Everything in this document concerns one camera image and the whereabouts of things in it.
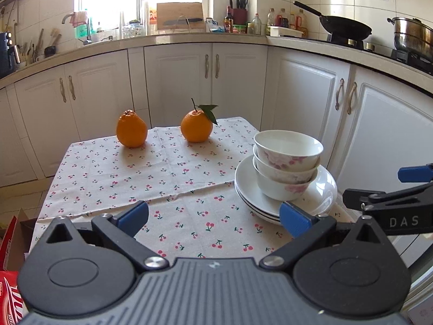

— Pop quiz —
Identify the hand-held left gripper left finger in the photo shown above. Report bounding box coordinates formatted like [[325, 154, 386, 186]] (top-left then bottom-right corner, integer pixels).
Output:
[[42, 200, 169, 273]]

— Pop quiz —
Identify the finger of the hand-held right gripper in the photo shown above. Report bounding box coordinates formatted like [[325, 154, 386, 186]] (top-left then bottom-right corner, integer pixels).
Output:
[[398, 163, 433, 183], [342, 183, 433, 212]]

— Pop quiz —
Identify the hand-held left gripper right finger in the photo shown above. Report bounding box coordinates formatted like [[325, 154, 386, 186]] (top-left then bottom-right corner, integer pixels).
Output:
[[260, 201, 386, 272]]

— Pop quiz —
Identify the deep white fruit-print plate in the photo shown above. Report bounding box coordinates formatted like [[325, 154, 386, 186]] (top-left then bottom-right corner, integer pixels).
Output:
[[242, 200, 283, 227]]

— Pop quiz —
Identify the white bowl with pink flowers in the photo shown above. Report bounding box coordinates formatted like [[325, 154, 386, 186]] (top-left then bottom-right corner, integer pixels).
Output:
[[256, 166, 319, 201], [253, 145, 320, 184], [253, 129, 324, 170]]

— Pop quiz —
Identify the large white fruit-print plate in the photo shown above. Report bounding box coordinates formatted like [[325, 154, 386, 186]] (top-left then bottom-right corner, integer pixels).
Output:
[[236, 186, 283, 222]]

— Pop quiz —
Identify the small white fruit-print plate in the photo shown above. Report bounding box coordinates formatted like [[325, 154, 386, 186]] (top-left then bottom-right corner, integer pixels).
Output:
[[235, 155, 339, 218]]

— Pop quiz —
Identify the cherry print tablecloth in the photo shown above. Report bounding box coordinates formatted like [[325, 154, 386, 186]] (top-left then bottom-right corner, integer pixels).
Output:
[[32, 117, 359, 268]]

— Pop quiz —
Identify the orange with knobby top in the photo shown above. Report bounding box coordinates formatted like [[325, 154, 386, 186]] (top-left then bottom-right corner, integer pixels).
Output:
[[116, 109, 148, 148]]

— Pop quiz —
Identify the orange with green leaf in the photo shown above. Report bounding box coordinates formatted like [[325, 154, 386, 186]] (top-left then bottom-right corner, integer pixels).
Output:
[[180, 98, 219, 143]]

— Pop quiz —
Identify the open cardboard box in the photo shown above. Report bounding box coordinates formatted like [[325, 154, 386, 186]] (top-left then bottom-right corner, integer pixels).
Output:
[[0, 207, 38, 271]]

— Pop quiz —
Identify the black gas stove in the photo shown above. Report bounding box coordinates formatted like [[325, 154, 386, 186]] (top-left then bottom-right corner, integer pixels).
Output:
[[326, 37, 433, 73]]

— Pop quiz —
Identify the steel stockpot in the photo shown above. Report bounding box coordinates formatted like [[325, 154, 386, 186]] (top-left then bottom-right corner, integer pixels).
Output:
[[387, 17, 433, 60]]

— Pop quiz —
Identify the red carton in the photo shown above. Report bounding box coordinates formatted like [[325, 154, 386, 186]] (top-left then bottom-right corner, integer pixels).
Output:
[[0, 270, 25, 325]]

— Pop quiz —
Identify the black wok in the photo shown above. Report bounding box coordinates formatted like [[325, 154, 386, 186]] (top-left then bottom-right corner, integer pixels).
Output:
[[293, 1, 373, 43]]

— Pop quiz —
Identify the white plastic tray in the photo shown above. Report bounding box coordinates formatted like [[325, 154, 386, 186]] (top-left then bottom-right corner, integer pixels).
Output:
[[269, 25, 304, 38]]

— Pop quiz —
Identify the beige kitchen countertop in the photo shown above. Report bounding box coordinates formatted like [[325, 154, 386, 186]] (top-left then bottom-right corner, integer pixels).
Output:
[[0, 32, 433, 109]]

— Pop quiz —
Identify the metal kitchen faucet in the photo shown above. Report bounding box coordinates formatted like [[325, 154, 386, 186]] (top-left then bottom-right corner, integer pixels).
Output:
[[61, 12, 114, 45]]

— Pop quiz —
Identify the glass jar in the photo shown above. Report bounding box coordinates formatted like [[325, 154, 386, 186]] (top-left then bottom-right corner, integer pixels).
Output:
[[122, 20, 144, 38]]

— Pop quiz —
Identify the utensil holder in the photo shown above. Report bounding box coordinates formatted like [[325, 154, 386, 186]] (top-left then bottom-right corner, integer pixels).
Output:
[[18, 28, 62, 66]]

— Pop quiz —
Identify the pink dish cloth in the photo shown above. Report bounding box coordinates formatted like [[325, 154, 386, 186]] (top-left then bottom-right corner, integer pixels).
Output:
[[70, 11, 88, 28]]

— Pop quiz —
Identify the black air fryer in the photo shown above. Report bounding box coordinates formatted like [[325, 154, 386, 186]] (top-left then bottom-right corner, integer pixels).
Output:
[[0, 31, 17, 78]]

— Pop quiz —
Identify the blue white packet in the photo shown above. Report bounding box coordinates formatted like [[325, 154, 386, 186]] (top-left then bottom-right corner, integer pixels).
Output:
[[205, 18, 225, 34]]

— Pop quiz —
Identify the wooden cutting board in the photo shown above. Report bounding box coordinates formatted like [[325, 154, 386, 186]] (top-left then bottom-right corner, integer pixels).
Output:
[[156, 2, 204, 30]]

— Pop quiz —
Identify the red knife block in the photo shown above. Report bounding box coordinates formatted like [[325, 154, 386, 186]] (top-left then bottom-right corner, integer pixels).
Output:
[[229, 0, 248, 25]]

